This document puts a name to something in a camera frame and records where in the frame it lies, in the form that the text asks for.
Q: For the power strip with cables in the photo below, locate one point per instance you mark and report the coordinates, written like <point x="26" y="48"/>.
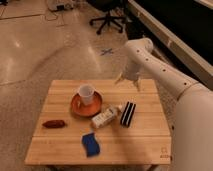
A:
<point x="59" y="5"/>

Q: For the orange round plate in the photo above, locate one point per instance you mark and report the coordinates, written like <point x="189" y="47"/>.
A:
<point x="80" y="109"/>

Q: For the white ceramic cup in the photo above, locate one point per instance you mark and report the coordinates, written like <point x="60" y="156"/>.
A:
<point x="86" y="93"/>

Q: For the blue sponge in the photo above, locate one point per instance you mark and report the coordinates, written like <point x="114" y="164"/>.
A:
<point x="90" y="144"/>

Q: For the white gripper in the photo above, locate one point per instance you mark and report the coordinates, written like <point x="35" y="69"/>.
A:
<point x="130" y="72"/>

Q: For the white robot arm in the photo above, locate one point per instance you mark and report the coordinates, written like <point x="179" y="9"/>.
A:
<point x="192" y="137"/>

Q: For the black office chair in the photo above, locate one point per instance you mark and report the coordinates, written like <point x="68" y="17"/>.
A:
<point x="106" y="6"/>

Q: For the brown sausage-shaped object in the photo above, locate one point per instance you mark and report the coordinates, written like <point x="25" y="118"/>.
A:
<point x="54" y="124"/>

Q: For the white plastic bottle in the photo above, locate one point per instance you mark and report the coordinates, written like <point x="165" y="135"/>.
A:
<point x="105" y="117"/>

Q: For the wooden table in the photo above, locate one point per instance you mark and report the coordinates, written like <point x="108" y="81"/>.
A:
<point x="146" y="141"/>

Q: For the long dark workbench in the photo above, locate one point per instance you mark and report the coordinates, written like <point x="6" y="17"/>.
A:
<point x="185" y="29"/>

